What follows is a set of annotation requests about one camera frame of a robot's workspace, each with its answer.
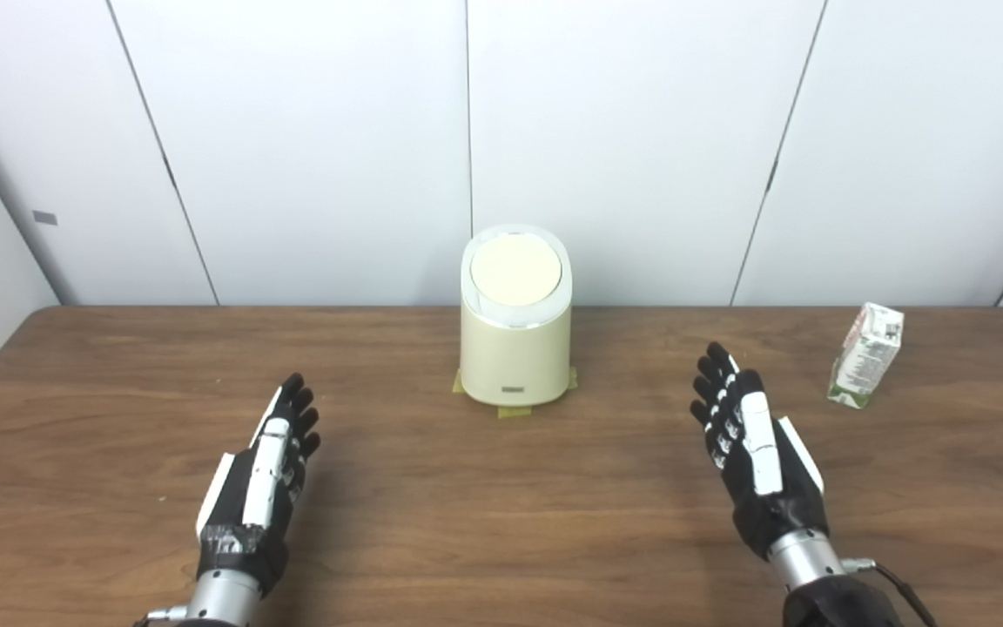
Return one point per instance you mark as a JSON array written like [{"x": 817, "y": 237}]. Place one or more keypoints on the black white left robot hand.
[{"x": 262, "y": 470}]

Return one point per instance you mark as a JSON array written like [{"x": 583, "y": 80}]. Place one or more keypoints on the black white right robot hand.
[{"x": 758, "y": 453}]

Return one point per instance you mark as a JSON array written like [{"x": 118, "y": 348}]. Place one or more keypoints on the white green milk carton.
[{"x": 865, "y": 353}]

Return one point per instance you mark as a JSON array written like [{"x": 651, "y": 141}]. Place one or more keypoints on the cream-colored plastic bin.
[{"x": 514, "y": 357}]

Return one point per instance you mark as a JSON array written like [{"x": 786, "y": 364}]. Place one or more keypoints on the cream round bin lid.
[{"x": 516, "y": 270}]

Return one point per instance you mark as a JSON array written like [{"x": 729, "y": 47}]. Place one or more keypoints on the small grey wall tag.
[{"x": 45, "y": 218}]

